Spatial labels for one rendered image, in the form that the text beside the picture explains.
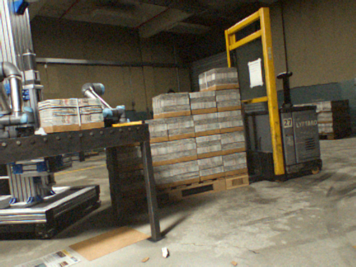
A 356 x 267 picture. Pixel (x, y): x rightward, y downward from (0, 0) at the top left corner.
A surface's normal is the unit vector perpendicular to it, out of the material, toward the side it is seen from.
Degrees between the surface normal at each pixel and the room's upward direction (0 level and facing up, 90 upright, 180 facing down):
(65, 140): 90
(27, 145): 90
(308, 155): 90
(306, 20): 90
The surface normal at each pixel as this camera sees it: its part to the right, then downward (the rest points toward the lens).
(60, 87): 0.63, -0.04
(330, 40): -0.77, 0.12
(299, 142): 0.37, 0.00
